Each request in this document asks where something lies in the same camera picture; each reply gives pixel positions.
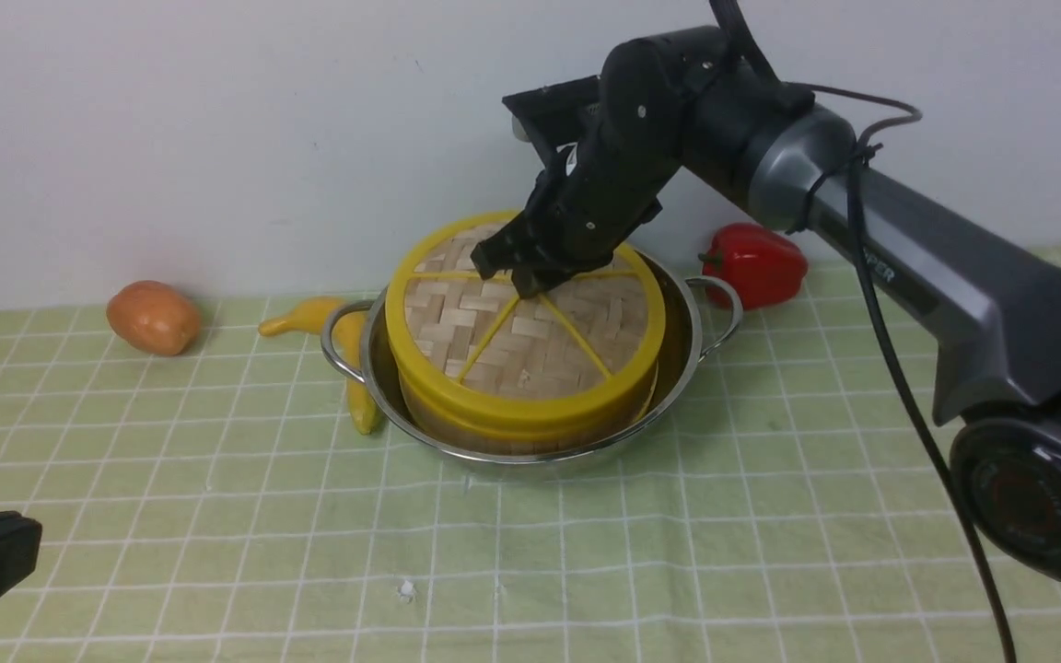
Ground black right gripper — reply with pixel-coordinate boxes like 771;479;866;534
471;39;683;299

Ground woven bamboo steamer lid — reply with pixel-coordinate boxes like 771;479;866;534
383;211;667;425

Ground bamboo steamer basket yellow rim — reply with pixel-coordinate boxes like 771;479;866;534
400;366;659;456

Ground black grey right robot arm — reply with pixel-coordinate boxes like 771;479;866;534
504;27;1061;582

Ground yellow banana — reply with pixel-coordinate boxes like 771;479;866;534
258;297;383;436

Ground red bell pepper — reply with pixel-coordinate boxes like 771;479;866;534
698;223;808;311

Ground green checked tablecloth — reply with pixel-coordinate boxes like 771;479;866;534
0;241;1061;663

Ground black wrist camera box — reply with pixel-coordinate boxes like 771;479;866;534
501;76;601;167

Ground stainless steel two-handled pot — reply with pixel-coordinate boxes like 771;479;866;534
319;250;742;479

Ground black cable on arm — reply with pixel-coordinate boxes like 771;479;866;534
709;0;1017;663

